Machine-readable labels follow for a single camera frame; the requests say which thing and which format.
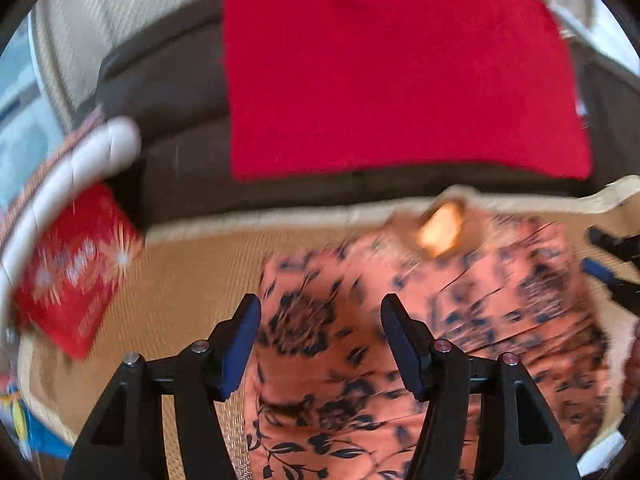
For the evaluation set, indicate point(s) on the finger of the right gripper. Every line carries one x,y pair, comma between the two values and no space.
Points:
625,248
624,293

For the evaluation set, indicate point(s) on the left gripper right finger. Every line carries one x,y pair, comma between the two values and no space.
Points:
517,437

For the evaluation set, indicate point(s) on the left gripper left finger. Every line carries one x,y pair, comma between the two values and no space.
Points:
123,437

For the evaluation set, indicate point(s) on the orange floral small garment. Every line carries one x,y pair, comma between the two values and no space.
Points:
348,332

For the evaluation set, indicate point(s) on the blue yellow toy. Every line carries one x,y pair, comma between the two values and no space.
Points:
30,435

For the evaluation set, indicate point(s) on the red gift bag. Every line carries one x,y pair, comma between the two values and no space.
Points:
78,265

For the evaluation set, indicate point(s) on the woven tan bed mat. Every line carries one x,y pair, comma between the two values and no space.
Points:
191,274

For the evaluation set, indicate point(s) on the white folded quilt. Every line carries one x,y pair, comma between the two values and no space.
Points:
96,150

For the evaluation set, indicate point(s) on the white air conditioner unit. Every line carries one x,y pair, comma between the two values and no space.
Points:
30,130

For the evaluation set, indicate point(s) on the red cloth on headboard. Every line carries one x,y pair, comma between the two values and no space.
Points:
319,86

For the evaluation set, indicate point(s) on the beige curtain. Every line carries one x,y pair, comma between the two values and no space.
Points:
100,25

